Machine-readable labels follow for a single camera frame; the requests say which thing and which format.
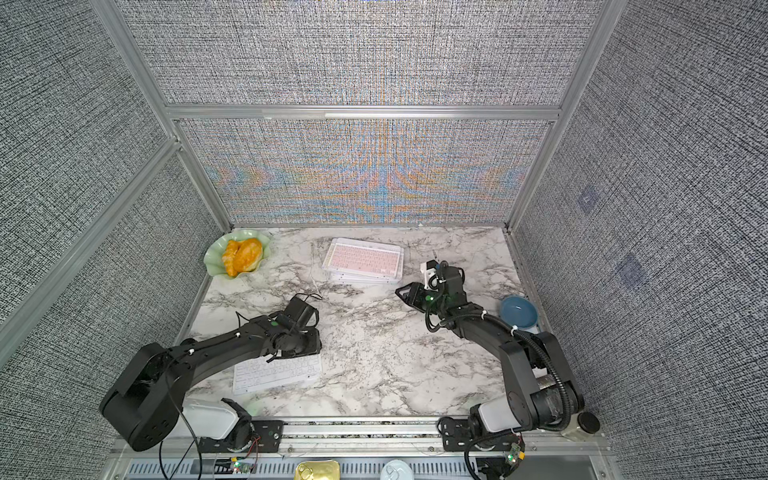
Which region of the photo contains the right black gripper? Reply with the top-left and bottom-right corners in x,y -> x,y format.
394,282 -> 448,317

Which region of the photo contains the white keyboard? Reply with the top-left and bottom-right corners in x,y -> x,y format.
233,354 -> 323,395

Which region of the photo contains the pink keyboard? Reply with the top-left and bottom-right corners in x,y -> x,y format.
322,238 -> 405,280

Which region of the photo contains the yellow keyboard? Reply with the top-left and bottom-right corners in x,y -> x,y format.
328,272 -> 400,284

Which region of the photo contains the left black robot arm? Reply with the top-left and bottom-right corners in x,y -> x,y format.
99,316 -> 322,452

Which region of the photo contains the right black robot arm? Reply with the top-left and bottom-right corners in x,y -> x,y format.
395,261 -> 584,434

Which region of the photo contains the orange croissant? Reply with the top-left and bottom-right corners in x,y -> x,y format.
221,238 -> 264,277

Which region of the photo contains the blue bowl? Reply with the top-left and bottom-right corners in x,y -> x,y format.
499,295 -> 538,329

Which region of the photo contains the green leaf-shaped plate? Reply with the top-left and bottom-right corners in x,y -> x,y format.
203,229 -> 273,277

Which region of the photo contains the gold tin can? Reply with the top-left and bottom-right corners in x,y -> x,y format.
294,460 -> 341,480

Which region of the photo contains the white round container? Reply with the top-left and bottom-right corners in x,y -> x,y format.
380,459 -> 415,480

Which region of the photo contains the glass jar black lid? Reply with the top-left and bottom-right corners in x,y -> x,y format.
560,411 -> 601,442

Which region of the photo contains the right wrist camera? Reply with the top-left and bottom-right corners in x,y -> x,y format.
420,260 -> 444,292

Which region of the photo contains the aluminium mounting rail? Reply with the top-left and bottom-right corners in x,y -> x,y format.
110,416 -> 617,459

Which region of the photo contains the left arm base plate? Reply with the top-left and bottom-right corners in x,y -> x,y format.
198,420 -> 285,456

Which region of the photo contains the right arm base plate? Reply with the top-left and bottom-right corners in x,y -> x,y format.
436,416 -> 521,452

